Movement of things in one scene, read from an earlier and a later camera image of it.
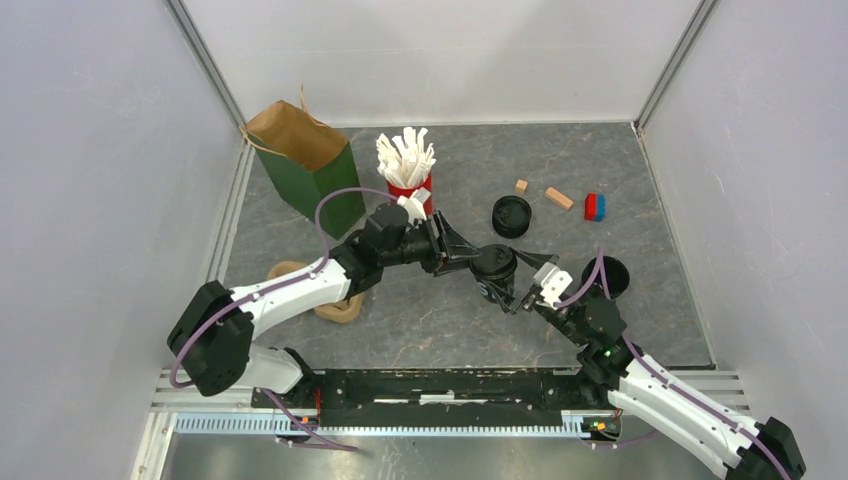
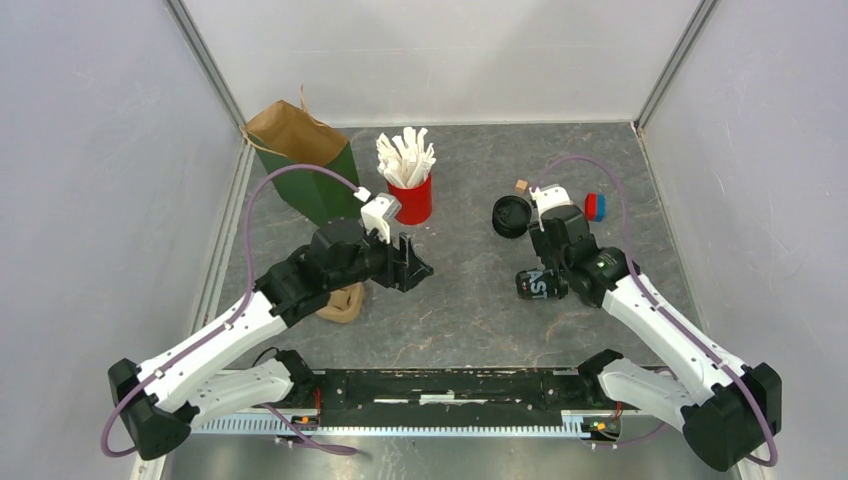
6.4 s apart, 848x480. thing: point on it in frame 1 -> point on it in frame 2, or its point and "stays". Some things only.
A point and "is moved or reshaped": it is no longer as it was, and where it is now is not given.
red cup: [410, 192] stays
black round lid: [511, 216] stays
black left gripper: [449, 244] -> [403, 269]
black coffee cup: [486, 285] is moved or reshaped
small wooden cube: [521, 186] stays
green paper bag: [306, 158] stays
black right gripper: [535, 261] -> [540, 240]
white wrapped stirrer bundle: [407, 163] stays
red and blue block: [595, 207] stays
